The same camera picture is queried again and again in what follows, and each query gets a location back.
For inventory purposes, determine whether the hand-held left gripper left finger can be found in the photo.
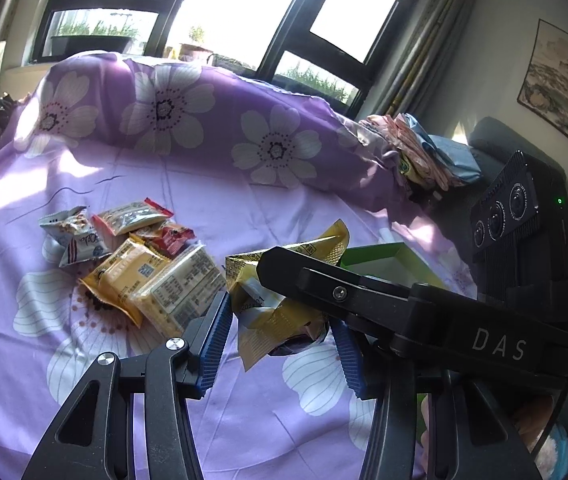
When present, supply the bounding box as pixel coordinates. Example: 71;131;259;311
21;290;235;480

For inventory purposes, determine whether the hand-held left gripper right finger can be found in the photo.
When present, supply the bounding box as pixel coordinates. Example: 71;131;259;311
333;319;534;480

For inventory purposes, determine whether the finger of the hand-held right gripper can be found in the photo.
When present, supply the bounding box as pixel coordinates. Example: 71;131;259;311
256;246;417;348

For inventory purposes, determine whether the yellow green snack packet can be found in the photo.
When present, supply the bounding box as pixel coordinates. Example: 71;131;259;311
224;219;352;372

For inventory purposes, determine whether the clear-wrapped cracker packet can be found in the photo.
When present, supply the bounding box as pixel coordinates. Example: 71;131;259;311
131;242;227;338

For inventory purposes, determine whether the green cardboard box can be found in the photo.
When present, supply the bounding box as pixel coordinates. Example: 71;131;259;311
339;241;452;291

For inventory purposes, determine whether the dark red snack packet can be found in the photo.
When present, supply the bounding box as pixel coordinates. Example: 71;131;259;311
131;223;195;258

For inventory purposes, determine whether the yellow orange snack packet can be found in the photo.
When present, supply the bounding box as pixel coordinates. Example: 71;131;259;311
78;237;169;328

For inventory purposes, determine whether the silver red-ended snack packet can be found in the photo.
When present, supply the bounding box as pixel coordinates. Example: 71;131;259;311
91;198;175;236

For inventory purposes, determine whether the white blue snack packet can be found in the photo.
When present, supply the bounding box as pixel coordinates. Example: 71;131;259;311
39;206;110;268

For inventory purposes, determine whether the purple floral bedsheet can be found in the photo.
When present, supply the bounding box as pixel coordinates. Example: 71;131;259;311
0;135;479;480

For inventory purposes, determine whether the stack of folded clothes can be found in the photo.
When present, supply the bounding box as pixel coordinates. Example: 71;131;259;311
359;112;482;196

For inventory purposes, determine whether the purple floral pillow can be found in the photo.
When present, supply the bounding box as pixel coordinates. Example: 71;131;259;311
14;50;415;216

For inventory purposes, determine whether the grey curtain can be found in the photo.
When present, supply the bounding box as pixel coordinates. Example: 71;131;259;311
379;0;479;121

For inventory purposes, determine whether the black-framed window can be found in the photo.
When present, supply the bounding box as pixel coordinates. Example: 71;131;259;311
24;0;399;106

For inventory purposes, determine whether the dark trough planter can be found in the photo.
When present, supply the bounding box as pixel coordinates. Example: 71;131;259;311
50;35;137;56

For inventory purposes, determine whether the framed landscape wall picture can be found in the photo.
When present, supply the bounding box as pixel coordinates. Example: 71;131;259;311
517;19;568;162

